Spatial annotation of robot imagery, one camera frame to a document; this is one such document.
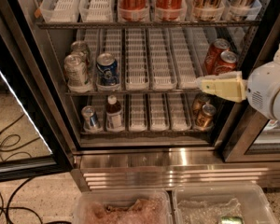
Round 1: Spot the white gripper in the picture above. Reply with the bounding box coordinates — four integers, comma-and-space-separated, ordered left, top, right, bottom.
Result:
196, 44, 280, 119

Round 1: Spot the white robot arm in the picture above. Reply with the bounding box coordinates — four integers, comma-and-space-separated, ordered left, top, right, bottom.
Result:
196, 44, 280, 121

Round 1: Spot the red coke can front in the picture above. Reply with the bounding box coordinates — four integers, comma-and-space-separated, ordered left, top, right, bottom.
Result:
212, 50, 237, 75

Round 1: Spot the red coke can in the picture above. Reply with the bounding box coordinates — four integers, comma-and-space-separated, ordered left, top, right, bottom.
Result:
212, 50, 237, 75
204, 38, 230, 75

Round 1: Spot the red coke can rear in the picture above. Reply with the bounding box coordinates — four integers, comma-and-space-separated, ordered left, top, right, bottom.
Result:
204, 38, 230, 75

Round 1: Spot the gold can rear bottom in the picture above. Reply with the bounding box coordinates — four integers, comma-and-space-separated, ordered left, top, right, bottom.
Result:
192, 92, 211, 115

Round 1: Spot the gold can front bottom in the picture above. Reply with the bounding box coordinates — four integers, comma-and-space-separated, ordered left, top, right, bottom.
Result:
195, 104, 217, 128

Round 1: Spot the stainless fridge base grille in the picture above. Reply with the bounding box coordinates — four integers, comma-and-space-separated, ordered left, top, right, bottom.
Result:
71, 148, 280, 191

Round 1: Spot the blue pepsi can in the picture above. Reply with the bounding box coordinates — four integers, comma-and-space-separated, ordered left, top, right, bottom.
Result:
96, 52, 119, 86

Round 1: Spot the green can in bin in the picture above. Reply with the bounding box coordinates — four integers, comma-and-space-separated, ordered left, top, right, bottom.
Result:
219, 217, 244, 224

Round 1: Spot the small redbull can bottom shelf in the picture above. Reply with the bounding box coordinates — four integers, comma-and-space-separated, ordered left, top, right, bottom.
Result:
81, 105, 101, 132

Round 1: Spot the silver can rear left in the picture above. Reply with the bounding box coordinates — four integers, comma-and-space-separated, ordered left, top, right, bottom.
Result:
71, 40, 90, 63

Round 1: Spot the silver can front left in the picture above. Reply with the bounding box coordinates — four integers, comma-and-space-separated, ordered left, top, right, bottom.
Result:
64, 54, 90, 88

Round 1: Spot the open glass fridge door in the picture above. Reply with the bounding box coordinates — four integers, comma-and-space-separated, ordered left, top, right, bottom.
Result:
0, 0, 72, 182

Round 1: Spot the brown bottle white cap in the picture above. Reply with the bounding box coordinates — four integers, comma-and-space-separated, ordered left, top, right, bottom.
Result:
106, 95, 124, 132

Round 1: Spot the right clear plastic bin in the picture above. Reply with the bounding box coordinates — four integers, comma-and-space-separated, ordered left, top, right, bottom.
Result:
172, 183, 278, 224

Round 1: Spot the clear plastic bin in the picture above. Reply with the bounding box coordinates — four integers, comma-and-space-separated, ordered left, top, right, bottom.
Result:
172, 183, 278, 224
72, 189, 173, 224

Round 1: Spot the left clear plastic bin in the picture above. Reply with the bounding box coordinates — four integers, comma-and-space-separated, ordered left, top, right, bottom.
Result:
72, 189, 173, 224

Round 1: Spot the black floor cable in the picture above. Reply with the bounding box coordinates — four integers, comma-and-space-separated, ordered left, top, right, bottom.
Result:
0, 93, 73, 224

